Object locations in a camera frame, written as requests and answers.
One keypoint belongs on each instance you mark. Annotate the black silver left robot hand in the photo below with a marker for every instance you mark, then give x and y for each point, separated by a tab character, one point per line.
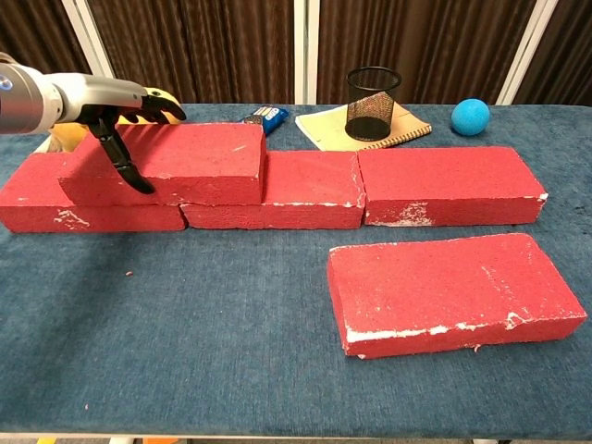
102	94

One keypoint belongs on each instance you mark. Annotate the red foam brick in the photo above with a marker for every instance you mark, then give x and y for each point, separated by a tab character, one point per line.
444	287
32	203
199	152
310	180
444	178

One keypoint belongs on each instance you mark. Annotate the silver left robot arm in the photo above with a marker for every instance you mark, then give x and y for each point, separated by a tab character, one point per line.
28	99

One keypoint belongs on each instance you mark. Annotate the yellow plush animal toy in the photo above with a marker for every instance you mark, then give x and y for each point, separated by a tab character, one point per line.
69	136

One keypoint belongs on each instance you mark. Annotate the small white grey object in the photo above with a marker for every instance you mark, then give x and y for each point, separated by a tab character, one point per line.
50	145

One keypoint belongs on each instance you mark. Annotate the brown pleated curtain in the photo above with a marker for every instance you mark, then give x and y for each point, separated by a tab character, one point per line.
32	32
439	37
569	55
194	46

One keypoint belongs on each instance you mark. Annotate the blue cookie packet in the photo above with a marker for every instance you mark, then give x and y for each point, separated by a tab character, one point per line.
275	118

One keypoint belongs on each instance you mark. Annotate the spiral notebook with tan cover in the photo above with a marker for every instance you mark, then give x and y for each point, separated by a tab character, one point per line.
324	127

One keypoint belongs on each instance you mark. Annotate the blue table cloth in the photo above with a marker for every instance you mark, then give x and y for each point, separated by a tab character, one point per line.
185	324

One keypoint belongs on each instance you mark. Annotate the black mesh pen cup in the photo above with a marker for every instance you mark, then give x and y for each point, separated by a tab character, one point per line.
372	111

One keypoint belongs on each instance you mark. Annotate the blue ball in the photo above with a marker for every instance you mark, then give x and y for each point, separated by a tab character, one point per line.
470	117

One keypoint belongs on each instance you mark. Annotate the white frame post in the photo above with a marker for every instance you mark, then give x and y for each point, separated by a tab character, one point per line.
527	51
306	51
90	46

